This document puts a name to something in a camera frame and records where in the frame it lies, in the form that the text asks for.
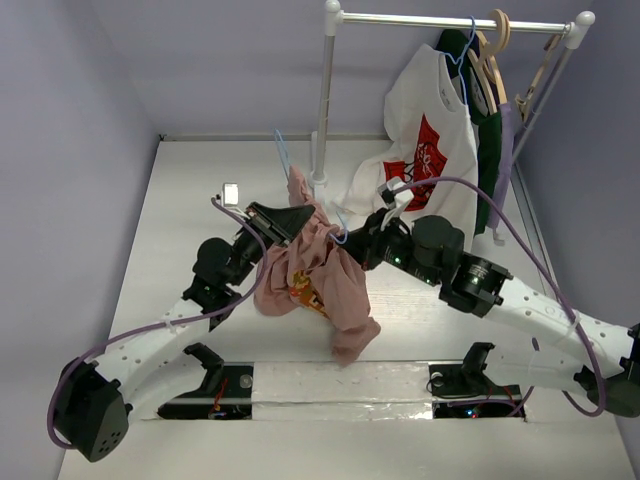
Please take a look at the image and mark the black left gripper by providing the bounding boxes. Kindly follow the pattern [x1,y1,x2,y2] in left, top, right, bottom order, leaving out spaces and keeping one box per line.
[227,202,313,286]

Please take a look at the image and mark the pink t shirt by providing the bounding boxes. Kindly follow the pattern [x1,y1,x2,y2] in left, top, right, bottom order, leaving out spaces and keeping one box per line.
[254,166,381,366]

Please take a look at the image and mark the light blue wire hanger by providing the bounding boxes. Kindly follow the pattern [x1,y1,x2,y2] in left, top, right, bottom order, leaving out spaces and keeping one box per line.
[273,128,350,245]

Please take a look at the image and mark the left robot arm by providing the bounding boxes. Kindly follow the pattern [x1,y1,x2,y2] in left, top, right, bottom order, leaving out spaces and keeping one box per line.
[47,202,315,462]

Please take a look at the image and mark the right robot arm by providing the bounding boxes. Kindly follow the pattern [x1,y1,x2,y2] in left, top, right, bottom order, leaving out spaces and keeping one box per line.
[344,210,639,418]

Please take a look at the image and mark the white Coca-Cola t shirt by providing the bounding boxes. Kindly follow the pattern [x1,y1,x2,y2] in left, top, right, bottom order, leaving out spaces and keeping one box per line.
[335,44,478,230]

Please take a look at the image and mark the lilac t shirt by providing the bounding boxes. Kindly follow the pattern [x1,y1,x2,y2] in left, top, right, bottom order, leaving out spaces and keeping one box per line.
[487,42,516,246]

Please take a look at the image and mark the dark green t shirt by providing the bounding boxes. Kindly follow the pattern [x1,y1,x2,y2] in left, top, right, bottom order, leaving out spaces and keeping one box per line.
[433,28,503,236]

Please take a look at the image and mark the wooden clip hanger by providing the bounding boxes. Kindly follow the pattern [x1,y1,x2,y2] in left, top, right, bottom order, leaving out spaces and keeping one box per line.
[515,34,562,122]

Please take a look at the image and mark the white clothes rack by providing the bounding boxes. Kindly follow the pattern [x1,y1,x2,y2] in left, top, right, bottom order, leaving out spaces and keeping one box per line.
[309,1,596,203]

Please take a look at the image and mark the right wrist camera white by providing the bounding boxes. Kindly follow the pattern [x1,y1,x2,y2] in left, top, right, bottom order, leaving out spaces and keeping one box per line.
[377,177,414,231]

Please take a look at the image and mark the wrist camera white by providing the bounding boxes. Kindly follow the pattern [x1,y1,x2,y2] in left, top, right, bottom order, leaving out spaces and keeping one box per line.
[211,182,249,220]
[377,177,414,231]

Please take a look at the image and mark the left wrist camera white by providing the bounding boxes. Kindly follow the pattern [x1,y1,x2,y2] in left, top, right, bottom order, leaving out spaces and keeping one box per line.
[211,182,249,220]

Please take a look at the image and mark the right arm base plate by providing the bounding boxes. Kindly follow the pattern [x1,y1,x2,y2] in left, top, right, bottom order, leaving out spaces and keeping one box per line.
[426,342,526,420]

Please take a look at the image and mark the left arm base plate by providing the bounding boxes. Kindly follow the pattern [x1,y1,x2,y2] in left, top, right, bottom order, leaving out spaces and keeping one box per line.
[157,343,254,421]

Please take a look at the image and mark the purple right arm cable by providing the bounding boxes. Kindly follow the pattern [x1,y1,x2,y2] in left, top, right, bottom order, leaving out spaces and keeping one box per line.
[399,177,609,417]

